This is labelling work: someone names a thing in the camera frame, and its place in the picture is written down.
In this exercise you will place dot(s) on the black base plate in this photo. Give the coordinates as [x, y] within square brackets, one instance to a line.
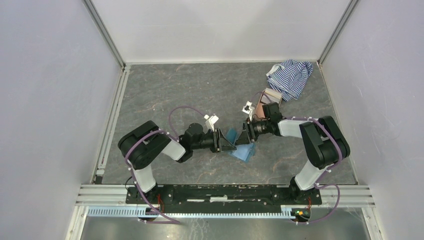
[229, 199]

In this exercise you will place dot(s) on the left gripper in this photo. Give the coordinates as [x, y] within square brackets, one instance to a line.
[221, 143]

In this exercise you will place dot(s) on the light blue cable duct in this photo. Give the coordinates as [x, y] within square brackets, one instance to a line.
[142, 212]

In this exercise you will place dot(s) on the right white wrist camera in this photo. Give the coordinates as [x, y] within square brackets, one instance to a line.
[249, 109]

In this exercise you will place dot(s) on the striped blue white cloth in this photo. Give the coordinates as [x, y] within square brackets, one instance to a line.
[289, 78]

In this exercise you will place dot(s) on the pink card box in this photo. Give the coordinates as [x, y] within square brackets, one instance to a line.
[266, 97]

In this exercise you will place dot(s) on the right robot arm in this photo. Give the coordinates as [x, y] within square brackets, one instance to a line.
[324, 144]

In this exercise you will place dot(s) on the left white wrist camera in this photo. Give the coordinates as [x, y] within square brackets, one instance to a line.
[210, 121]

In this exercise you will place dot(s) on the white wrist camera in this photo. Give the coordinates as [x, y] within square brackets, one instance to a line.
[210, 121]
[249, 109]

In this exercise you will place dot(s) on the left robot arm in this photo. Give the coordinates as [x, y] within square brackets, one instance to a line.
[144, 144]

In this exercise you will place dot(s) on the aluminium frame rail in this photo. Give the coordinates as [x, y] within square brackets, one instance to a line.
[351, 196]

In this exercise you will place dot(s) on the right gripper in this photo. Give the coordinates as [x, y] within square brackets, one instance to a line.
[245, 138]

